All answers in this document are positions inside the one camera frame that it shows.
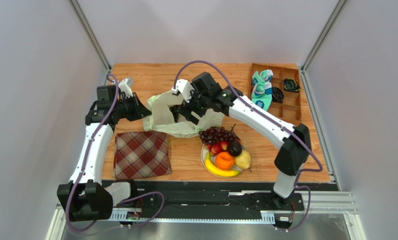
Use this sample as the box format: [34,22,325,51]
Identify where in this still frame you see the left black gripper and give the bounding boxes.
[112,92,152,122]

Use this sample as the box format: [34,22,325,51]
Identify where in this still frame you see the black fake grape bunch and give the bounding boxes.
[169,104,181,123]

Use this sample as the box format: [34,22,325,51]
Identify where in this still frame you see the white plastic bag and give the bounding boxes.
[142,91,224,139]

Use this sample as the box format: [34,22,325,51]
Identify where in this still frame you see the dark fake grapes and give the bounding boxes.
[198,124,242,145]

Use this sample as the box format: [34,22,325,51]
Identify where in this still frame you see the red fake strawberry bunch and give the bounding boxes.
[204,141,229,157]

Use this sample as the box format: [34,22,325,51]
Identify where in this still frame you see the yellow fake banana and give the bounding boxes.
[203,152,242,178]

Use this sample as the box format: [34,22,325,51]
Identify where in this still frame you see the dark fake plum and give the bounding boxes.
[227,140,243,157]

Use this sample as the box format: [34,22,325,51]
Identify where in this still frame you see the orange fake fruit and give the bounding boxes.
[215,151,235,171]

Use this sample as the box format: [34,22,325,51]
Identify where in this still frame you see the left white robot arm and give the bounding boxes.
[56,79,151,222]

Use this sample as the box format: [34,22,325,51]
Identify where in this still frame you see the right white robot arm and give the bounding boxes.
[171,72,312,199]

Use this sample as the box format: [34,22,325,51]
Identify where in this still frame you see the red plaid cloth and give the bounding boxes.
[113,131,172,181]

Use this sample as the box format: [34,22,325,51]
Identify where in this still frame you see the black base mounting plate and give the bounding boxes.
[99,180,339,221]

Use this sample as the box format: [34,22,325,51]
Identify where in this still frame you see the brown wooden organizer tray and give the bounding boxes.
[250,63,302,126]

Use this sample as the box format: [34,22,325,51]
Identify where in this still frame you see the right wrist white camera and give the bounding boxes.
[171,79,195,103]

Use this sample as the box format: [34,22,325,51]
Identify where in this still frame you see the wrist white camera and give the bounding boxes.
[117,77,134,100]
[171,79,195,103]

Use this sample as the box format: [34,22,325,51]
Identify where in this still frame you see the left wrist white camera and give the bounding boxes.
[117,77,134,100]

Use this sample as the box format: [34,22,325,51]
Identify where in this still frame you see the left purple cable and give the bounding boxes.
[64,73,165,233]

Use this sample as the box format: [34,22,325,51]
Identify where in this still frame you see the black green coiled cable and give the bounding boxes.
[283,78,301,93]

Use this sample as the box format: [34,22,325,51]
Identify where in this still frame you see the aluminium frame rail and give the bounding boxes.
[46,181,366,240]

